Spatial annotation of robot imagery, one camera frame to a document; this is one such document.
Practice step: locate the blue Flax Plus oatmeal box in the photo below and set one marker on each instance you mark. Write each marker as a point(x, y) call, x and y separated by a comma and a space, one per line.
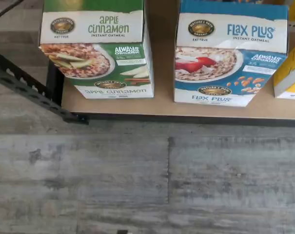
point(230, 61)

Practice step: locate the tan wooden shelf board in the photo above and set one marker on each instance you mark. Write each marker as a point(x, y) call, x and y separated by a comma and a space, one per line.
point(162, 61)

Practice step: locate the green apple cinnamon oatmeal box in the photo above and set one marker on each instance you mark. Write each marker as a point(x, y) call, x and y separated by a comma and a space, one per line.
point(96, 61)

